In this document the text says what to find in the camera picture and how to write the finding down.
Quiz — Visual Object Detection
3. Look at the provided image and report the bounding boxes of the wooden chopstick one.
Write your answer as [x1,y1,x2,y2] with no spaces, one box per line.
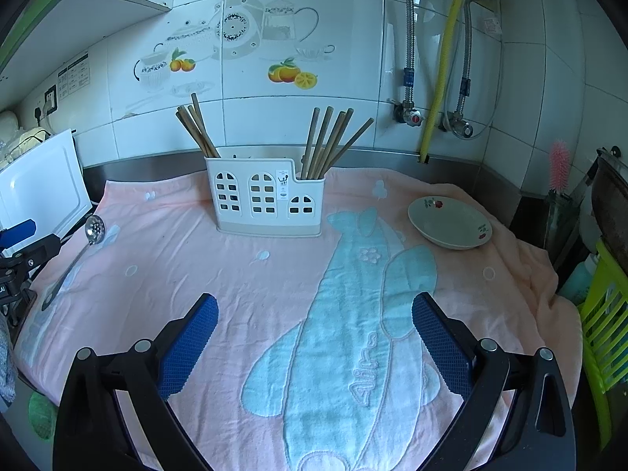
[175,108,212,157]

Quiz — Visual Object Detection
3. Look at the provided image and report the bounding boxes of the wooden chopstick three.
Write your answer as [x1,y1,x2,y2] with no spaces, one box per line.
[175,104,219,159]

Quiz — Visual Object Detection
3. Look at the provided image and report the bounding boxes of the wooden chopstick seven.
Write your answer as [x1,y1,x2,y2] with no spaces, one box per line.
[188,93,219,157]

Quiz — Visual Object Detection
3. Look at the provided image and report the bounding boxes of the wooden chopstick eight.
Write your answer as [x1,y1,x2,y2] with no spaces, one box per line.
[300,108,320,180]

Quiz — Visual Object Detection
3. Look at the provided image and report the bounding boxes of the wooden chopstick ten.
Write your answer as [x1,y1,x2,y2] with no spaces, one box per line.
[307,106,333,180]

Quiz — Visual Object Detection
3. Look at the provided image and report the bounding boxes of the wooden chopstick nine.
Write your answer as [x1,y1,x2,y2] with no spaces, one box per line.
[310,111,346,180]

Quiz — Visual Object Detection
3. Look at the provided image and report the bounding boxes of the wooden chopstick four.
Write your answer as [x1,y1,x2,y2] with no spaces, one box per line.
[327,108,354,160]

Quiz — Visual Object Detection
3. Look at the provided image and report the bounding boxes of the wooden chopstick six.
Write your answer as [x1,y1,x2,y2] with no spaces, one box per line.
[319,118,375,179]

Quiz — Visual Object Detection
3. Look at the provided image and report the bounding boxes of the wooden chopstick five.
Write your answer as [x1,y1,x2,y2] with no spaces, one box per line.
[181,108,214,157]

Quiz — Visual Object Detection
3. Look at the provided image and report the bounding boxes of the metal slotted ladle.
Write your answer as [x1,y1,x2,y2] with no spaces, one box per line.
[40,215,107,311]

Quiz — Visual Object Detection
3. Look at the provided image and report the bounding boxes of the green plastic rack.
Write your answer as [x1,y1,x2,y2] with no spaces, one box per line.
[578,240,628,447]

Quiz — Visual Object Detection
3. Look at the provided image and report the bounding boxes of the white ceramic dish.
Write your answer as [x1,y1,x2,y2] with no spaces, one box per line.
[408,196,493,251]

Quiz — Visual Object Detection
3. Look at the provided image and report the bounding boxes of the white plastic utensil holder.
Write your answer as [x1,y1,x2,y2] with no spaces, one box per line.
[205,157,325,237]

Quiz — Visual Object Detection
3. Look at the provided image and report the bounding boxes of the pink towel with blue print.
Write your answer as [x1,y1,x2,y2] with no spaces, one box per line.
[14,169,582,470]

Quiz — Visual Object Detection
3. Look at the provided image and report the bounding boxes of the metal wok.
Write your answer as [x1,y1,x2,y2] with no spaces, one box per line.
[592,148,627,261]

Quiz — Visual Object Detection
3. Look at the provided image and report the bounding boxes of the pink bottle brush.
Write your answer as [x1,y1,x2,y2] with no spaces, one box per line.
[549,141,571,194]

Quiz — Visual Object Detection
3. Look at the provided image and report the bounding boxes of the chrome water valve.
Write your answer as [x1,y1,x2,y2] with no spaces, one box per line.
[441,112,474,141]

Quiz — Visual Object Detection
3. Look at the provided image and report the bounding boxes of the red water valve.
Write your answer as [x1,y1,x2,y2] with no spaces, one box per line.
[393,101,424,126]

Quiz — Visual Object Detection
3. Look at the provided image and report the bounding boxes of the wall power socket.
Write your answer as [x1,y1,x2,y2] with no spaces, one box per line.
[44,85,57,115]

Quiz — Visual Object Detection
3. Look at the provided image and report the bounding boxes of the green wall cabinet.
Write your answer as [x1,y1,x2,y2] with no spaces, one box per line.
[1,0,173,84]

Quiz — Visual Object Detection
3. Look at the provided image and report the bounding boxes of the right braided metal hose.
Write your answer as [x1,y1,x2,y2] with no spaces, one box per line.
[455,0,492,116]

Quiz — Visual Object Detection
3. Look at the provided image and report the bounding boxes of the braided metal hose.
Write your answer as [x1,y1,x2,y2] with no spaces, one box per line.
[399,0,418,109]
[455,0,492,116]

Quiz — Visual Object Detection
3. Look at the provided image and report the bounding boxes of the left braided metal hose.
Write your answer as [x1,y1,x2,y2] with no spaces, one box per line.
[399,0,418,109]

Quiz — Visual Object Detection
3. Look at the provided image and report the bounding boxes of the yellow gas hose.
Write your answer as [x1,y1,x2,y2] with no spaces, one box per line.
[417,0,469,164]

